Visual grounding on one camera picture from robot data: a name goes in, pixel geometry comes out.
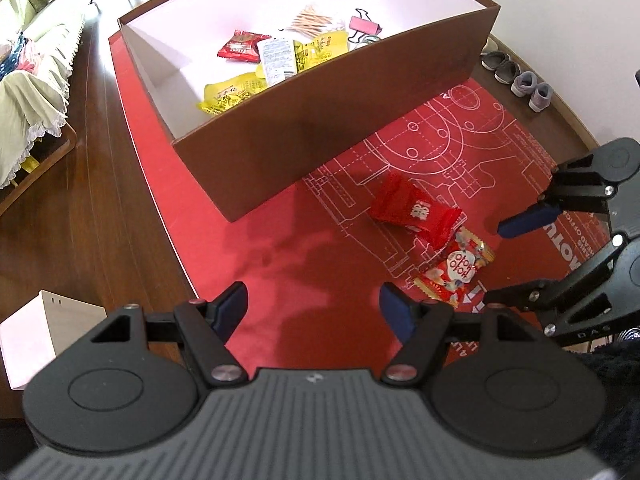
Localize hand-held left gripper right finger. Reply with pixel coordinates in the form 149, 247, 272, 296
379, 282, 573, 387

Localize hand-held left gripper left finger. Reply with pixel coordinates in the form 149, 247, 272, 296
60, 281, 249, 387

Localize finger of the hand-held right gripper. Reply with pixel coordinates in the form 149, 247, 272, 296
497, 152, 618, 239
482, 233, 640, 335

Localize red white patterned snack packet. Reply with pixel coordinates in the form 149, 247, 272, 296
412, 227, 496, 308

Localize plain red snack packet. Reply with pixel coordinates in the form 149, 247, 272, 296
369, 172, 463, 251

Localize brown cardboard box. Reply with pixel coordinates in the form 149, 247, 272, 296
117, 0, 501, 223

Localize yellow snack packet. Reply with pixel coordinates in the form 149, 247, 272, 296
292, 31, 348, 78
196, 64, 268, 117

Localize white squeeze tube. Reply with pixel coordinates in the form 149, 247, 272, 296
256, 37, 296, 86

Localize pink binder clip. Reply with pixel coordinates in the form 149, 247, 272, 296
345, 7, 386, 48

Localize red cartoon snack packet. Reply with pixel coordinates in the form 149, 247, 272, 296
216, 30, 273, 63

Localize bag of cotton swabs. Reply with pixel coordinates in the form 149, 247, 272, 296
285, 4, 348, 41

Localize red printed desktop mat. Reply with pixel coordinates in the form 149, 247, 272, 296
107, 30, 613, 376

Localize light grey slipper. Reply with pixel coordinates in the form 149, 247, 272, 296
511, 71, 541, 97
529, 82, 555, 113

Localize dark fuzzy clothing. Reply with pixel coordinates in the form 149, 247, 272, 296
575, 347, 640, 466

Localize small white stool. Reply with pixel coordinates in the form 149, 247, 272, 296
0, 289, 108, 391

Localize sofa with green cover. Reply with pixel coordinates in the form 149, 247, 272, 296
0, 0, 96, 191

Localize folded blue pink blankets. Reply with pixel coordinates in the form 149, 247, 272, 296
0, 30, 36, 81

